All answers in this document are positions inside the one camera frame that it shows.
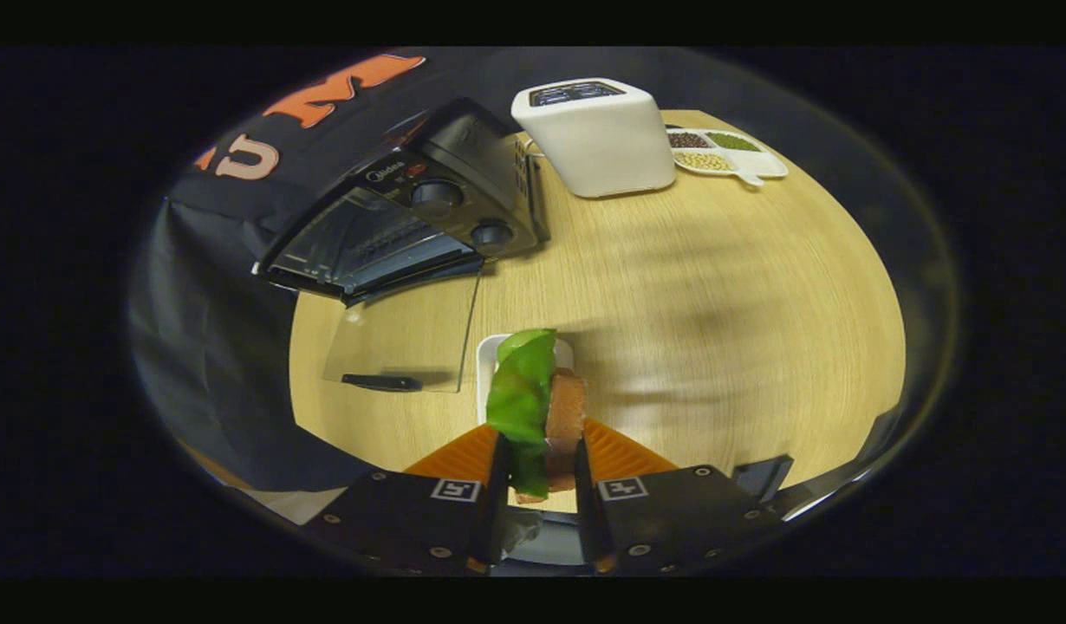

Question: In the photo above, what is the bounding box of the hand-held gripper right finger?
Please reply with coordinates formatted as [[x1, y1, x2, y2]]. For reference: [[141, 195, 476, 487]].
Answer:
[[573, 418, 787, 575]]

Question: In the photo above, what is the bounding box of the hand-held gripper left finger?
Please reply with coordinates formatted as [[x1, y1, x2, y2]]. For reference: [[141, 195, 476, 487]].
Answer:
[[301, 423, 513, 575]]

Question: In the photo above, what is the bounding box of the lettuce sandwich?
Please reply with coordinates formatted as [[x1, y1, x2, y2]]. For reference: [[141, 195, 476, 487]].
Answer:
[[485, 328, 588, 505]]

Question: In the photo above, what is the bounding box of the black toaster oven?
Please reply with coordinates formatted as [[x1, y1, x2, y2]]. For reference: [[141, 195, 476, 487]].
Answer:
[[254, 97, 551, 393]]

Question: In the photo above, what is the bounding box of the white slot toaster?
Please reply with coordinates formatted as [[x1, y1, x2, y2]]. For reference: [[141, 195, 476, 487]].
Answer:
[[510, 78, 678, 198]]

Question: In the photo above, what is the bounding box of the white plastic tray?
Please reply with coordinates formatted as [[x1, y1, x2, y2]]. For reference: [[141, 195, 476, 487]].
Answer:
[[477, 334, 575, 426]]

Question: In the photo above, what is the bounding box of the white divided bean dish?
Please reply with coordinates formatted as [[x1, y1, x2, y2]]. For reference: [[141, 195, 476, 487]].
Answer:
[[667, 128, 790, 187]]

